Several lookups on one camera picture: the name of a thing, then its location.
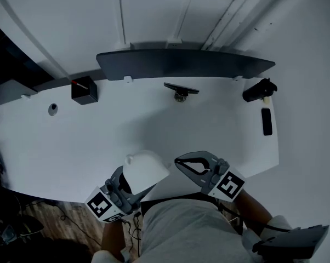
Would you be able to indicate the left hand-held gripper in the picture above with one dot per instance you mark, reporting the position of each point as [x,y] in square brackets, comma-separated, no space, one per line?
[99,204]

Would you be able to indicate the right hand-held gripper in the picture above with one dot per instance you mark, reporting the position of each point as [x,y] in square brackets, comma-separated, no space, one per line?
[228,183]

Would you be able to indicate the white plastic cup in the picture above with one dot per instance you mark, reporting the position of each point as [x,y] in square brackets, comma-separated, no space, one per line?
[144,170]

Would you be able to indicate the person's right forearm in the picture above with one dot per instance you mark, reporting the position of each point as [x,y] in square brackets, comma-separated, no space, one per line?
[254,210]

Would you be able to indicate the person's left forearm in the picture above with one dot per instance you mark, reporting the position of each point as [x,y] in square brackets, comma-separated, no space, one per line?
[113,237]

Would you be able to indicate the person's grey shirt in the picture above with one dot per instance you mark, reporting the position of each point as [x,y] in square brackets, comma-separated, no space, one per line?
[189,231]

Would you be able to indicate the black smartphone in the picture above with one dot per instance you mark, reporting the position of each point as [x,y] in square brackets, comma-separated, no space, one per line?
[267,121]

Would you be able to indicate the black bottle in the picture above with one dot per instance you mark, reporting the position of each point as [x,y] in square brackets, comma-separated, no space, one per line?
[256,92]

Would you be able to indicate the white divider clip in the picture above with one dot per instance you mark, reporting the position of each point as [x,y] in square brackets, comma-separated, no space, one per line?
[25,96]
[128,79]
[237,78]

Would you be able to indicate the dark grey desk divider panel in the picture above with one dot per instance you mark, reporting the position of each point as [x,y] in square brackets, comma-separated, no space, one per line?
[181,64]

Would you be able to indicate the black square pen holder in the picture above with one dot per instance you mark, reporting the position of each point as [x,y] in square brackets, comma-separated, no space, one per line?
[84,93]

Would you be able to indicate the red and white pen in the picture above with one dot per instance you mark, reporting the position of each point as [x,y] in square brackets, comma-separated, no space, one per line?
[80,85]

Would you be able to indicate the black office chair base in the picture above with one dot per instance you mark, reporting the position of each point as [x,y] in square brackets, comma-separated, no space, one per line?
[17,229]

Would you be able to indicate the light grey desk panel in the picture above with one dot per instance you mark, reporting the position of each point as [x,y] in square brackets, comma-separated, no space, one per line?
[11,93]

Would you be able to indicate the dark glass partition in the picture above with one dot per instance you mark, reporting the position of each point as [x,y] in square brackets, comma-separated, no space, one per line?
[6,64]

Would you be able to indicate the white wall socket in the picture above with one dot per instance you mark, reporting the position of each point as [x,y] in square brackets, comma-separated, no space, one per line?
[173,43]

